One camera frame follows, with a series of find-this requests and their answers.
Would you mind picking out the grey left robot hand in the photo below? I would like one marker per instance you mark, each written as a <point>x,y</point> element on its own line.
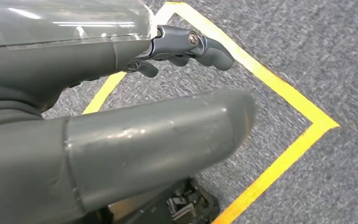
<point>58,55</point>

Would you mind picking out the black robot foot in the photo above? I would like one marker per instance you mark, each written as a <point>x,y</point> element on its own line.
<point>191,204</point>

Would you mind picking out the yellow floor tape square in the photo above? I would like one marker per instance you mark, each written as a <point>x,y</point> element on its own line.
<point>290,102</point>

